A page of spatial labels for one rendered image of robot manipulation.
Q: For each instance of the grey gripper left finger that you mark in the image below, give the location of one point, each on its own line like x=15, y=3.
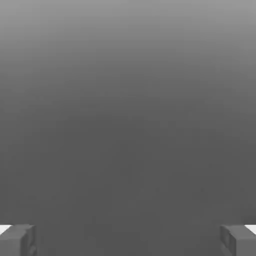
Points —
x=16, y=241

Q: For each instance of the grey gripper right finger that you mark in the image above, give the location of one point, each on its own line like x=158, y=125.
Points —
x=240, y=241

